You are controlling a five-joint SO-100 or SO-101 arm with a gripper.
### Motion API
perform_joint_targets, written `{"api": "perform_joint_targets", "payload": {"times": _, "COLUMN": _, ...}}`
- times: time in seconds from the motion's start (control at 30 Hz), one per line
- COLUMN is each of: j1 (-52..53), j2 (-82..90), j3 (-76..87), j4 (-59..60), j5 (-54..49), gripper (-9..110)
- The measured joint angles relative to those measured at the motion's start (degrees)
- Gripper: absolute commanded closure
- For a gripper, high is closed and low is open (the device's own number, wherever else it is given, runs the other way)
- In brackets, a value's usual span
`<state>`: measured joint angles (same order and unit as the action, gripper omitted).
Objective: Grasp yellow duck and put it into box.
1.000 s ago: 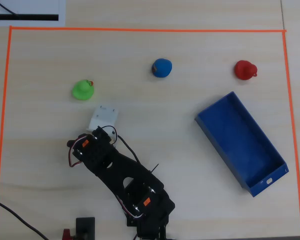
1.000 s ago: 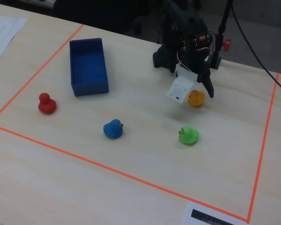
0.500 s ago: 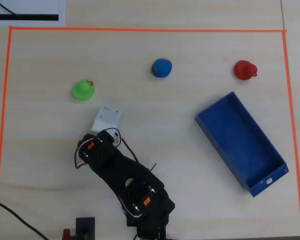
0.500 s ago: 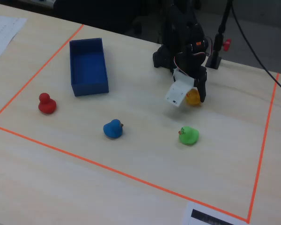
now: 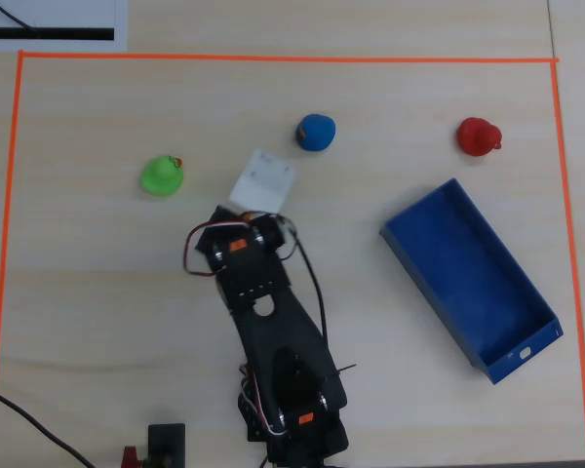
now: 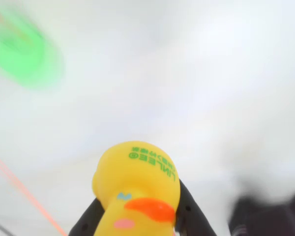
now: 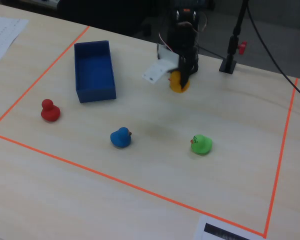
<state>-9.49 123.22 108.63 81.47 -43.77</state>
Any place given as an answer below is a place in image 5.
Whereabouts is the thin black cable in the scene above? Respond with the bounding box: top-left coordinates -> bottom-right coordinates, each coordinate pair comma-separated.
0,0 -> 43,36

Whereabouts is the orange tape strip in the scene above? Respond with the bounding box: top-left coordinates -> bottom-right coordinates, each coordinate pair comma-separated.
0,50 -> 26,468
549,58 -> 585,462
17,50 -> 561,65

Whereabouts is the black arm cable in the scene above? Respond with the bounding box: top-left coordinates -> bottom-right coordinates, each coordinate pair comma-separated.
280,218 -> 330,345

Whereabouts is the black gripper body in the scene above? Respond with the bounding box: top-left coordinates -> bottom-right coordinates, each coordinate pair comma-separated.
195,204 -> 293,275

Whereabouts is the green rubber duck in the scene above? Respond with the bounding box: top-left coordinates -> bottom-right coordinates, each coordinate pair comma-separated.
138,154 -> 186,199

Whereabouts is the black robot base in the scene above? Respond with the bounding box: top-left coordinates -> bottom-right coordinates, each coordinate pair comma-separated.
237,379 -> 351,468

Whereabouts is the red white servo wire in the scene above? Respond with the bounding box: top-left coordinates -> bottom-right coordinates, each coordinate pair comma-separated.
182,220 -> 255,279

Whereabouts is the long black stand cable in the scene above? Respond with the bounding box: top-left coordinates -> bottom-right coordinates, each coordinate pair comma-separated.
0,382 -> 97,468

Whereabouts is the blue rectangular open box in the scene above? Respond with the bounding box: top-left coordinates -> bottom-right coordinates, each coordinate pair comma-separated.
379,176 -> 565,386

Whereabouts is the blue rubber duck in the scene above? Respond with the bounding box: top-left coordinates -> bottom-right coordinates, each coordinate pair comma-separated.
294,113 -> 337,153

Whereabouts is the white paper with black bar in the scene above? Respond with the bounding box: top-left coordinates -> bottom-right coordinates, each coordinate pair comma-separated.
0,0 -> 129,53

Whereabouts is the red rubber duck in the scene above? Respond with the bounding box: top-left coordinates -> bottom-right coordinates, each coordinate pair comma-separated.
455,115 -> 504,158

